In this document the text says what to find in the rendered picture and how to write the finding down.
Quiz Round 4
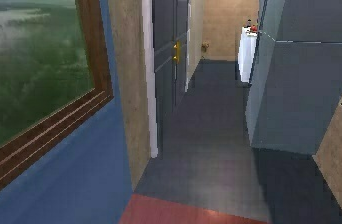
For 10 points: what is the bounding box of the yellow door handle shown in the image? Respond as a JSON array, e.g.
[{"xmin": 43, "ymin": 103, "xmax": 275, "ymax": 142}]
[{"xmin": 173, "ymin": 40, "xmax": 182, "ymax": 64}]

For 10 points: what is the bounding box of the brown framed landscape picture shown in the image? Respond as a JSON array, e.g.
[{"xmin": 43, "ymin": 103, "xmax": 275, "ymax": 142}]
[{"xmin": 0, "ymin": 0, "xmax": 115, "ymax": 208}]

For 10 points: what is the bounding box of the white cabinet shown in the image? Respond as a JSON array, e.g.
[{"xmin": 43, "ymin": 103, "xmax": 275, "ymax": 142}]
[{"xmin": 237, "ymin": 26, "xmax": 259, "ymax": 84}]

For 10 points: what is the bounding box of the grey blue cupboard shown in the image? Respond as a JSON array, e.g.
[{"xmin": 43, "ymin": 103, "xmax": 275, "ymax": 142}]
[{"xmin": 245, "ymin": 0, "xmax": 342, "ymax": 156}]

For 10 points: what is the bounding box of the dark grey room door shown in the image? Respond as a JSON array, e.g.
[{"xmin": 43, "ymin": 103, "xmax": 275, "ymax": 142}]
[{"xmin": 151, "ymin": 0, "xmax": 190, "ymax": 150}]

